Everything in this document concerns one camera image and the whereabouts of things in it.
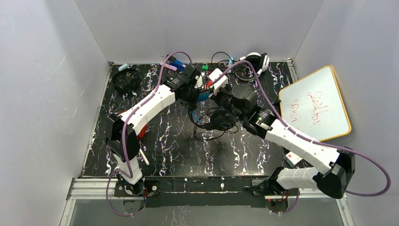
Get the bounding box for pink marker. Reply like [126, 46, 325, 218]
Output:
[160, 61, 177, 71]

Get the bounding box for red headphones with cable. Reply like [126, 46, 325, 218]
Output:
[119, 108, 149, 140]

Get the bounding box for white green marker pen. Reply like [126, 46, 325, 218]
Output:
[139, 149, 150, 166]

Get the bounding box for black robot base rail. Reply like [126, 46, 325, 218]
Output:
[141, 176, 283, 208]

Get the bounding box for blue stapler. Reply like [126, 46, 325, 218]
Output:
[166, 56, 186, 71]

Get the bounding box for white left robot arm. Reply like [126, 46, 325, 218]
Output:
[105, 65, 205, 185]

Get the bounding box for mint eraser block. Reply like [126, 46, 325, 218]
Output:
[118, 63, 129, 72]

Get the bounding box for yellow framed whiteboard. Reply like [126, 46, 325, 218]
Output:
[279, 65, 352, 141]

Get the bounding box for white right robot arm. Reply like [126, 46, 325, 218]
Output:
[206, 68, 355, 199]

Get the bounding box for blue black headphones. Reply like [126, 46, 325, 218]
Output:
[185, 89, 238, 142]

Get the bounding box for small white red box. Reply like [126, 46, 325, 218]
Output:
[284, 152, 302, 167]

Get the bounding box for white headphones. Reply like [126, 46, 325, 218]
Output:
[233, 52, 270, 81]

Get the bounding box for black cable on table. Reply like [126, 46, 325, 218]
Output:
[210, 51, 234, 75]

